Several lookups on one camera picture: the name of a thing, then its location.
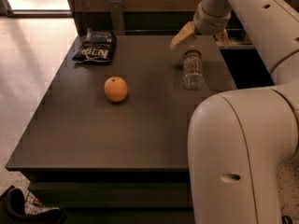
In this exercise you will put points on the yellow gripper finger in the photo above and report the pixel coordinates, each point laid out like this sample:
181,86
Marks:
223,38
184,36

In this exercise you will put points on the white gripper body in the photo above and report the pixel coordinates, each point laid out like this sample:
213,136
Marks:
210,22

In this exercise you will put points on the clear plastic water bottle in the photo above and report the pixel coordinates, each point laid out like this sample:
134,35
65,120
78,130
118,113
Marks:
193,77

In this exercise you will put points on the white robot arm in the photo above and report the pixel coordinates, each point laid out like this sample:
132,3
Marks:
237,139

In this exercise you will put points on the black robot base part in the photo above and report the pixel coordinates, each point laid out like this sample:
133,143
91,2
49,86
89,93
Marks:
12,210

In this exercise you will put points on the dark blue chip bag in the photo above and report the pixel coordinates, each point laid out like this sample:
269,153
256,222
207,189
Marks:
99,47

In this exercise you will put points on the orange fruit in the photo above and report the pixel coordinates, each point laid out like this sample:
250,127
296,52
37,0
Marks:
116,89

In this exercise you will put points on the dark grey table with drawers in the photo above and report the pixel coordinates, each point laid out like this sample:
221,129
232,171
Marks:
119,163

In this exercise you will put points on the left metal wall bracket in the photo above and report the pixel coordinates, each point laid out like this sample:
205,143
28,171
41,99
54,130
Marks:
117,19

